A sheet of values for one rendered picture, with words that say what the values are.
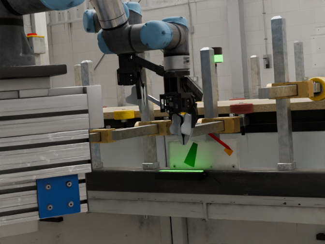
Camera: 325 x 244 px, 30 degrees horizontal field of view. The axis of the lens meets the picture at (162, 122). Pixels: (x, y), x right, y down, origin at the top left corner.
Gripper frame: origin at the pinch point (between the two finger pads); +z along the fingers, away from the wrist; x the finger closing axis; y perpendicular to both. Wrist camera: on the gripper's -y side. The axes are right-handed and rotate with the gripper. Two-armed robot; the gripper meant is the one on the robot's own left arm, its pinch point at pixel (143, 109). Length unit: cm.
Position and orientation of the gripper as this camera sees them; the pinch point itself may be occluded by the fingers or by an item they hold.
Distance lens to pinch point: 202.1
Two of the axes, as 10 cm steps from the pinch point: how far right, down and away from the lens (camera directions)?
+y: -9.8, 0.6, 2.0
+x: -1.9, 0.7, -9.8
